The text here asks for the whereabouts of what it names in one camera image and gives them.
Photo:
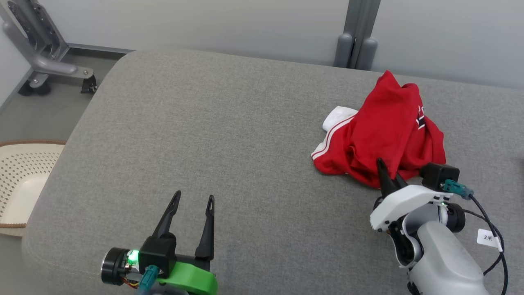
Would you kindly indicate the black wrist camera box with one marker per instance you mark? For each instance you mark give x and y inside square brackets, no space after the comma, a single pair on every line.
[438,174]
[157,254]

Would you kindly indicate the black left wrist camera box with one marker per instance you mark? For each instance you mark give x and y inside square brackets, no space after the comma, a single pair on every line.
[157,254]

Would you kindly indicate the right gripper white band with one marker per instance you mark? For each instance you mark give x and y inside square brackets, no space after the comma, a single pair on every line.
[401,200]

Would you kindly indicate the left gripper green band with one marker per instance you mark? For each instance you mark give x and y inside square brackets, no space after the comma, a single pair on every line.
[192,278]

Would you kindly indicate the grey partition post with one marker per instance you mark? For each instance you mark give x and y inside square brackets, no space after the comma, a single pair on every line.
[357,32]

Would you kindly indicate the grey wheeled metal stand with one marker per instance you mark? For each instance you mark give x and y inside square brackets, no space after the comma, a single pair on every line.
[45,63]

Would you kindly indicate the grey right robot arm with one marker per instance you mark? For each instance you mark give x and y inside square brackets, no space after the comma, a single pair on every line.
[438,258]

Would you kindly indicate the red jersey with white sleeves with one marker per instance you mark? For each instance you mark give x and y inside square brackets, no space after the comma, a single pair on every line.
[389,123]

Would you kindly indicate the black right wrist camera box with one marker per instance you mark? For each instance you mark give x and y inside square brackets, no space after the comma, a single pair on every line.
[438,174]

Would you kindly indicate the grey fabric sofa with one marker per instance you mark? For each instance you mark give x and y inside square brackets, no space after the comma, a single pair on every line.
[204,123]

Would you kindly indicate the cream perforated laundry basket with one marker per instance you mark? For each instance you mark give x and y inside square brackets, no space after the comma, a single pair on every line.
[20,184]

